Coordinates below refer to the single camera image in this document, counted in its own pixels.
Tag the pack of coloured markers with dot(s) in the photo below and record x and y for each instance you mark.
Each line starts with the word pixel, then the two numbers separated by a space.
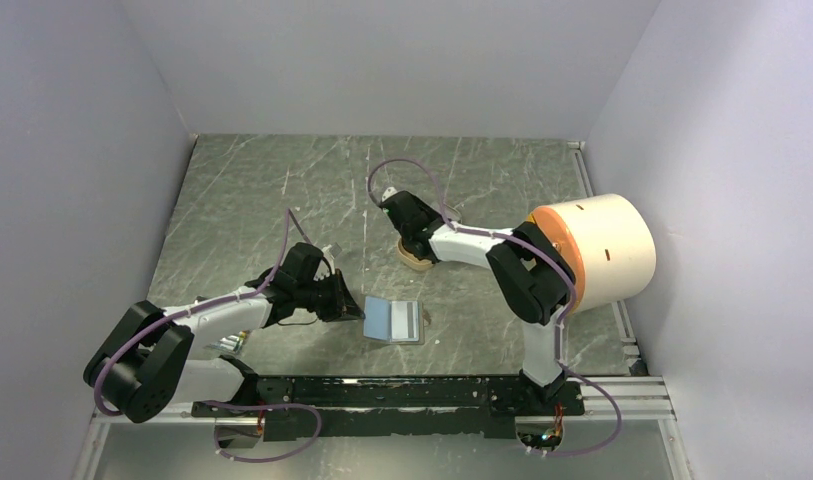
pixel 232 344

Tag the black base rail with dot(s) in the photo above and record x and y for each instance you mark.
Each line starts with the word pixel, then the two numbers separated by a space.
pixel 288 408

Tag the white VIP credit card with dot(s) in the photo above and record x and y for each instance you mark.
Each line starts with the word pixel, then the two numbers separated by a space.
pixel 405 321

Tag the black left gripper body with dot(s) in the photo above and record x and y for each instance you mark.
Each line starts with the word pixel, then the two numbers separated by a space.
pixel 320 295

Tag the beige oval tray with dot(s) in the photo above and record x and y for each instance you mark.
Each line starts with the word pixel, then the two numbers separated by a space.
pixel 410 260

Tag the aluminium frame rail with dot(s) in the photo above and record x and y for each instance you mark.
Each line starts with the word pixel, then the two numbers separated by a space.
pixel 628 431

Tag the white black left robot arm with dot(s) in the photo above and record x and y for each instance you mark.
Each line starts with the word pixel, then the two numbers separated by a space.
pixel 146 363

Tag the grey card holder wallet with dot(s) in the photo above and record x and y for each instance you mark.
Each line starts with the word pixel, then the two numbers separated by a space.
pixel 377 318

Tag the cream cylinder orange lid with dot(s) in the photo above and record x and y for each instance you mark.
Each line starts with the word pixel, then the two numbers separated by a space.
pixel 607 244

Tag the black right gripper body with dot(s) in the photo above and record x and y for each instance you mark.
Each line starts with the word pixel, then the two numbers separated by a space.
pixel 431 214

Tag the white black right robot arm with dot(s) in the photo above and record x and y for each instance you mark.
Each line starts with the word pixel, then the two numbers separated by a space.
pixel 537 284

